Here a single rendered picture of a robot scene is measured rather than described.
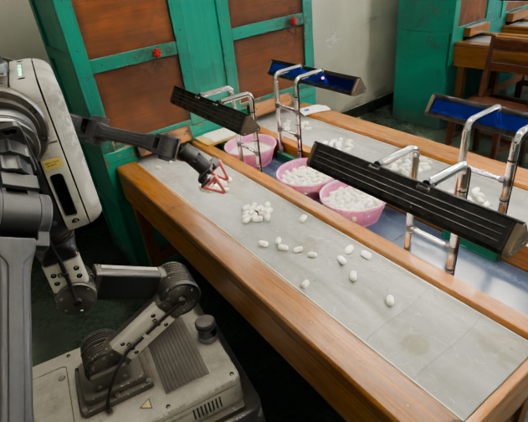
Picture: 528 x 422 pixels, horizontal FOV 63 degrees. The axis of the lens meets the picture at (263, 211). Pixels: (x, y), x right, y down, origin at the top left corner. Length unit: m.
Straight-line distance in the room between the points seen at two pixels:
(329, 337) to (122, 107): 1.52
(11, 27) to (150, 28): 1.00
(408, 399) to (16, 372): 0.76
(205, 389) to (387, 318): 0.60
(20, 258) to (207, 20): 1.81
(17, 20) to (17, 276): 2.37
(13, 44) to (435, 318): 2.60
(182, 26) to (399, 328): 1.69
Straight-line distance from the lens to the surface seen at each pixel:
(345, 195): 1.76
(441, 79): 4.24
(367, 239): 1.47
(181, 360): 1.56
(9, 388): 0.72
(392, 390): 1.07
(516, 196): 1.86
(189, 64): 2.32
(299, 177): 1.95
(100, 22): 2.16
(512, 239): 0.99
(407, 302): 1.30
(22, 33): 3.00
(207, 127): 2.43
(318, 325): 1.19
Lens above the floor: 1.63
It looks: 32 degrees down
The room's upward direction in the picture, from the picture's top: 7 degrees counter-clockwise
